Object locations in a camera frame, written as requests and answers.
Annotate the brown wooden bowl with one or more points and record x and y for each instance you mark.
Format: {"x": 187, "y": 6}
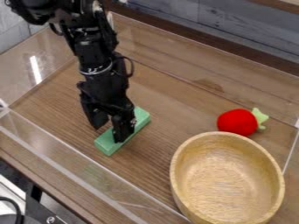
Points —
{"x": 226, "y": 180}

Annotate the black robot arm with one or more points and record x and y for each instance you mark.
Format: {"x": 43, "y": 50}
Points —
{"x": 81, "y": 21}

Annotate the green rectangular block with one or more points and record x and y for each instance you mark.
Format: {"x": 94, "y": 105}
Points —
{"x": 105, "y": 142}

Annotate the red plush strawberry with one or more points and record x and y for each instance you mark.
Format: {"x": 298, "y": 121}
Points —
{"x": 242, "y": 121}

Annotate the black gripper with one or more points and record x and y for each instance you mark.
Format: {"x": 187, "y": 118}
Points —
{"x": 103, "y": 98}

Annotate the clear acrylic enclosure wall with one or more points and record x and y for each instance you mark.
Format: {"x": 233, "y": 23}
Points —
{"x": 186, "y": 83}

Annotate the black table leg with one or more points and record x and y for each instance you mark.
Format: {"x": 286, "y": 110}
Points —
{"x": 37, "y": 193}

